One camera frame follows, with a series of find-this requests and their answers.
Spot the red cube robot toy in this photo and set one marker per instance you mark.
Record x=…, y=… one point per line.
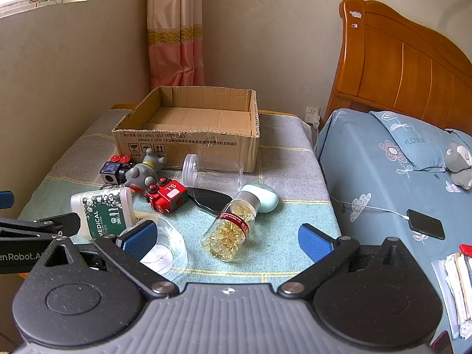
x=166, y=199

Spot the blue floral bedsheet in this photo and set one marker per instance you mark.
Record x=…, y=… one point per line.
x=368, y=177

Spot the black oval case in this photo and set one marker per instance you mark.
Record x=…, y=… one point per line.
x=208, y=199

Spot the yellow capsule bottle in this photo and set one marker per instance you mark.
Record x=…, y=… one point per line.
x=225, y=236

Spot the white green-label bottle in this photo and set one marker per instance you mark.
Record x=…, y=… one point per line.
x=103, y=210

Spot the clear plastic jar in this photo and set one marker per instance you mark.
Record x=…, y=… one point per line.
x=191, y=171

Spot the wooden bed headboard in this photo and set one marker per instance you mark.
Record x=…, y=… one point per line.
x=387, y=66

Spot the white wall charger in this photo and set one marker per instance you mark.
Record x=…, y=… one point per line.
x=312, y=114

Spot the dark smartphone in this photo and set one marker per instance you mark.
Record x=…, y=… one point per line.
x=426, y=225

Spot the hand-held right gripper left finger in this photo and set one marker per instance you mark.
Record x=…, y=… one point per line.
x=142, y=239

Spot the brown cardboard box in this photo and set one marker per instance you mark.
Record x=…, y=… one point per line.
x=221, y=147

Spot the grey plush toy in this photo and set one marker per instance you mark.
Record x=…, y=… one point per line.
x=459, y=166

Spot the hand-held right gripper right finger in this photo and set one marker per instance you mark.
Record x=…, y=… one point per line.
x=313, y=241

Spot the grey figure toy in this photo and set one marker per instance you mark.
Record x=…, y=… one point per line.
x=142, y=175

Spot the small red object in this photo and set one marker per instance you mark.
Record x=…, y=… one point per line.
x=466, y=249

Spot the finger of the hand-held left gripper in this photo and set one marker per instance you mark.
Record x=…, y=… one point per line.
x=37, y=225
x=5, y=200

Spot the clear round plastic container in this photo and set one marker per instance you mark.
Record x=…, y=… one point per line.
x=169, y=243

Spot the pink curtain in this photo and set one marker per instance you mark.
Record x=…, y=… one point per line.
x=173, y=44

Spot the stack of papers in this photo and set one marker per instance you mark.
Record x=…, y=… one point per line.
x=455, y=295

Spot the dark red flat object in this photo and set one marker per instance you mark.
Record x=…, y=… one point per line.
x=442, y=343

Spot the mint green oval case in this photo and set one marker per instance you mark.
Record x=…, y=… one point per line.
x=267, y=199

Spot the blue floral pillow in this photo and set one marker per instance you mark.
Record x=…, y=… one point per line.
x=413, y=136

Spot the black cube robot toy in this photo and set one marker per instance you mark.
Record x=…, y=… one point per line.
x=110, y=171

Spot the plaid grey green tablecloth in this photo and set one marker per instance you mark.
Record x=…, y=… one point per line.
x=287, y=162

